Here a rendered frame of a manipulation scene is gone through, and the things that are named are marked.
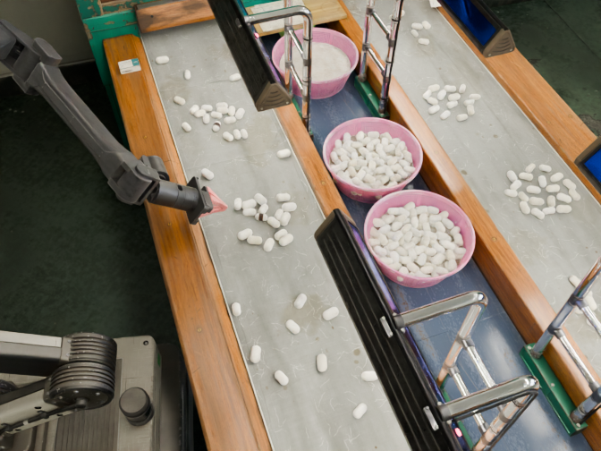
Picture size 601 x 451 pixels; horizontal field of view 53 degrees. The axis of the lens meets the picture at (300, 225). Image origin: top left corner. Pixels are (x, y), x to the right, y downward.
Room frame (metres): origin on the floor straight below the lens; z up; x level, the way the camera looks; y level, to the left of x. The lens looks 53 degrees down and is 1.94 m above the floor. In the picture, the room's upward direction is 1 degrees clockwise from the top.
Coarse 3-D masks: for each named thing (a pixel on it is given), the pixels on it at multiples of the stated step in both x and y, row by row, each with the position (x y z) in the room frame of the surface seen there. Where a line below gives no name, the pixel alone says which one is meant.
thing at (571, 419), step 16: (592, 272) 0.57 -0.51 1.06; (576, 288) 0.57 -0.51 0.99; (576, 304) 0.56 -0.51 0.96; (560, 320) 0.56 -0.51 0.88; (592, 320) 0.52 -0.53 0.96; (544, 336) 0.57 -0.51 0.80; (560, 336) 0.55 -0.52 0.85; (528, 352) 0.57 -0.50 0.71; (576, 352) 0.51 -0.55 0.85; (528, 368) 0.55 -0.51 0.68; (544, 368) 0.54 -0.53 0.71; (544, 384) 0.51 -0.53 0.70; (560, 384) 0.50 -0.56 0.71; (592, 384) 0.45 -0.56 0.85; (560, 400) 0.47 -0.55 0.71; (592, 400) 0.42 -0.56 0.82; (560, 416) 0.44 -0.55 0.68; (576, 416) 0.42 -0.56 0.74; (576, 432) 0.40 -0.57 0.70
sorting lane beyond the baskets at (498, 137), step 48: (384, 0) 1.87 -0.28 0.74; (384, 48) 1.60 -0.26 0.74; (432, 48) 1.60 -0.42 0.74; (432, 96) 1.38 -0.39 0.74; (480, 96) 1.38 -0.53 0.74; (480, 144) 1.18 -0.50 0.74; (528, 144) 1.18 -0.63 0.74; (480, 192) 1.01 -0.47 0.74; (528, 192) 1.01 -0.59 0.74; (528, 240) 0.86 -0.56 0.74; (576, 240) 0.86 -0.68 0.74; (576, 336) 0.60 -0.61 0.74
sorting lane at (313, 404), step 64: (192, 64) 1.51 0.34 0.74; (192, 128) 1.23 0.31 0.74; (256, 128) 1.24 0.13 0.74; (256, 192) 1.00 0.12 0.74; (256, 256) 0.80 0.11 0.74; (320, 256) 0.81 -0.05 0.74; (256, 320) 0.63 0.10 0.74; (320, 320) 0.63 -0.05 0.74; (256, 384) 0.48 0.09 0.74; (320, 384) 0.49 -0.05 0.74; (320, 448) 0.35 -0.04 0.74; (384, 448) 0.36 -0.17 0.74
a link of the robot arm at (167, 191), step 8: (160, 176) 0.90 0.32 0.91; (160, 184) 0.86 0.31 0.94; (168, 184) 0.87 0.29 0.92; (176, 184) 0.88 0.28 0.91; (152, 192) 0.84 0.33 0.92; (160, 192) 0.84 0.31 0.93; (168, 192) 0.85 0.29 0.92; (176, 192) 0.86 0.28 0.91; (152, 200) 0.84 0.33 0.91; (160, 200) 0.84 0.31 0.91; (168, 200) 0.84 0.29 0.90
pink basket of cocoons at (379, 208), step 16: (400, 192) 0.98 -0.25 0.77; (416, 192) 0.99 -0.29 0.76; (432, 192) 0.98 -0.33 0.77; (384, 208) 0.95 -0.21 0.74; (448, 208) 0.95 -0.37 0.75; (368, 224) 0.89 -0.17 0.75; (464, 224) 0.90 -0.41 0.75; (368, 240) 0.85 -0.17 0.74; (464, 240) 0.86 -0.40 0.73; (464, 256) 0.81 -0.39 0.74; (384, 272) 0.79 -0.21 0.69; (400, 272) 0.74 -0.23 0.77
